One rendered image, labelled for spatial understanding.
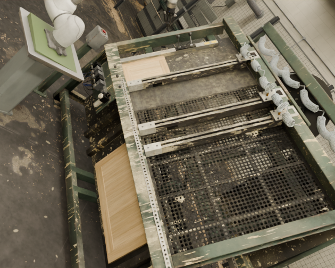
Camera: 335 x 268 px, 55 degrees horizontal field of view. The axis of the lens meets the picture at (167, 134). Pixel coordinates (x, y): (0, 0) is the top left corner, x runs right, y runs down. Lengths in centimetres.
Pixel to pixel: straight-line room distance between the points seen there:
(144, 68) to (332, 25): 586
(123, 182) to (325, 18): 666
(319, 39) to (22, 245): 716
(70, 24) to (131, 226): 153
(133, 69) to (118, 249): 155
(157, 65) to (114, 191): 120
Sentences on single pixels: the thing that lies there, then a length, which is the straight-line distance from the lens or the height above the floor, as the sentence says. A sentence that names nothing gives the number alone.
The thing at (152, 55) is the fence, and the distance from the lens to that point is 313.
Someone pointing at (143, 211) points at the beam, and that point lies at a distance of 213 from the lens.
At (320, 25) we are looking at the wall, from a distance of 832.
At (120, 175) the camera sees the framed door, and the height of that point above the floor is 51.
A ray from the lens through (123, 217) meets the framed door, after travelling 258.
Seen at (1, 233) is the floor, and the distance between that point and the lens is 247.
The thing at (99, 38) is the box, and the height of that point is 88.
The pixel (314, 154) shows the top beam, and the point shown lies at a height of 186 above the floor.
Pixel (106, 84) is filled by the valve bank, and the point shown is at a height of 74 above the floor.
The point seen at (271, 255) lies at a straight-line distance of 274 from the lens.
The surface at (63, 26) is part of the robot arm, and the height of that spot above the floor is 94.
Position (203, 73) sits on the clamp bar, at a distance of 292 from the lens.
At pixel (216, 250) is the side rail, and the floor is 113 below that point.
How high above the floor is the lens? 193
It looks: 21 degrees down
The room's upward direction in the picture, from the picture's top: 55 degrees clockwise
